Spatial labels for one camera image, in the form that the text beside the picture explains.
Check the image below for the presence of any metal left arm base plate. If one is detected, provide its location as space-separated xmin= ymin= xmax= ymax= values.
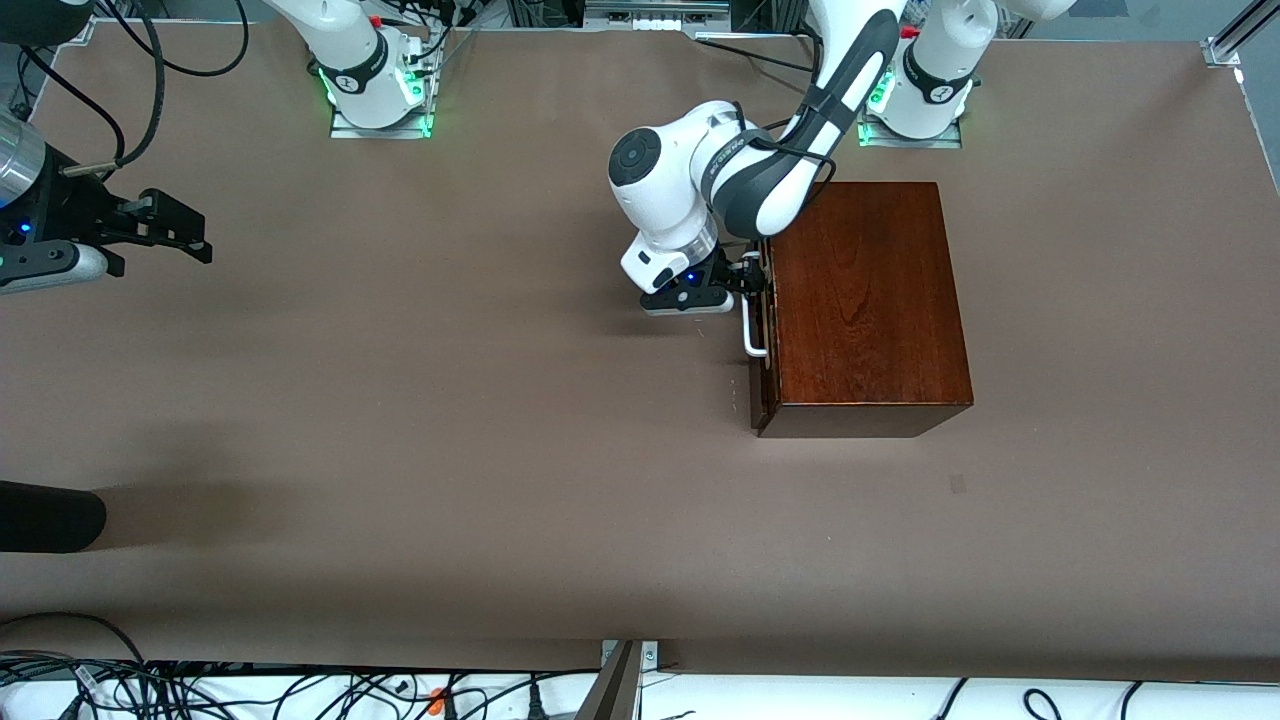
xmin=858 ymin=112 xmax=963 ymax=149

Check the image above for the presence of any white power strip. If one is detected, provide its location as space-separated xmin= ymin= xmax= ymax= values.
xmin=585 ymin=0 xmax=731 ymax=31

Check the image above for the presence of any long black table cable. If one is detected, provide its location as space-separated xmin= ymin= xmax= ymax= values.
xmin=695 ymin=35 xmax=816 ymax=76

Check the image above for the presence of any wooden drawer with white handle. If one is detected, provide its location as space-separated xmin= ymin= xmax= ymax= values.
xmin=742 ymin=235 xmax=779 ymax=431

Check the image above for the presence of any black cylinder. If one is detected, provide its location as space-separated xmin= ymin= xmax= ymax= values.
xmin=0 ymin=480 xmax=108 ymax=554

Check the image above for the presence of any dark grey post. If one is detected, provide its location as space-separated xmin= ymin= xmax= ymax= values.
xmin=575 ymin=640 xmax=643 ymax=720

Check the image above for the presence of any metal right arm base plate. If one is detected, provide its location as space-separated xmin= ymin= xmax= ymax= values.
xmin=330 ymin=98 xmax=436 ymax=139

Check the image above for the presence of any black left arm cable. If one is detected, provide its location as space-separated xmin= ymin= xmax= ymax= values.
xmin=730 ymin=28 xmax=841 ymax=191

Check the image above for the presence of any dark brown wooden cabinet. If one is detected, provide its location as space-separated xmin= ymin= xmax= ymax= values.
xmin=757 ymin=181 xmax=975 ymax=439

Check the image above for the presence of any black arched cable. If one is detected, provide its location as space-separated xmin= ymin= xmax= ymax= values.
xmin=0 ymin=612 xmax=151 ymax=669

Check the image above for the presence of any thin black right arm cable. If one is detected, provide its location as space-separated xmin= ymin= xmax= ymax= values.
xmin=20 ymin=45 xmax=126 ymax=163

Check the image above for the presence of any silver metal bracket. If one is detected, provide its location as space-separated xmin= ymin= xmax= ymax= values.
xmin=600 ymin=640 xmax=661 ymax=673

